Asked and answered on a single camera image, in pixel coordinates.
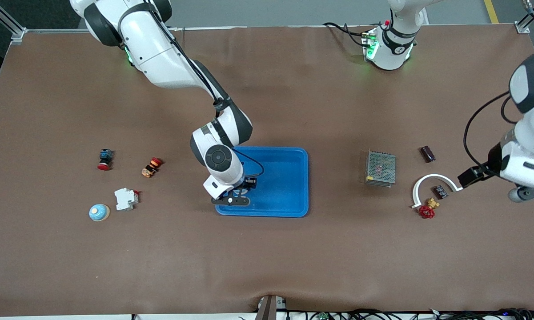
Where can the small black relay block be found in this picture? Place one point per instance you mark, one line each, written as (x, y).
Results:
(440, 192)

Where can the metal mesh power supply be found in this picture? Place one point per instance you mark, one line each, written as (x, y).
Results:
(380, 168)

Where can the orange red button switch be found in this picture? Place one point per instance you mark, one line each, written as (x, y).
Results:
(150, 169)

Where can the white circuit breaker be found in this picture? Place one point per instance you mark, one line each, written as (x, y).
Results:
(124, 199)

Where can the brass valve red handwheel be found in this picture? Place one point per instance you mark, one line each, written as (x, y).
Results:
(426, 212)

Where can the blue plastic tray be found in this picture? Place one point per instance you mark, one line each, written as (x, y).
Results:
(284, 195)

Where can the red push button blue body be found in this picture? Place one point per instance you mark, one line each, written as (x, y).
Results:
(105, 158)

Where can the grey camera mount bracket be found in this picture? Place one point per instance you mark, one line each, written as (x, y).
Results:
(269, 309)

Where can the black cylindrical capacitor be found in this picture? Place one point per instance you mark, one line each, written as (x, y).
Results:
(428, 154)

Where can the white curved plastic bracket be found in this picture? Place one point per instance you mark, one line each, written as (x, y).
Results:
(431, 177)

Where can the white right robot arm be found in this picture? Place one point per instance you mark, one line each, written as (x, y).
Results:
(160, 58)

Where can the aluminium frame corner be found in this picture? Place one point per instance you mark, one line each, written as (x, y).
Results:
(522, 28)
(18, 33)

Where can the light blue desk bell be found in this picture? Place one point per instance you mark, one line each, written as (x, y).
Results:
(243, 192)
(99, 213)

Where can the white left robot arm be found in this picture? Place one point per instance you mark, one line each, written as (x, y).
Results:
(395, 49)

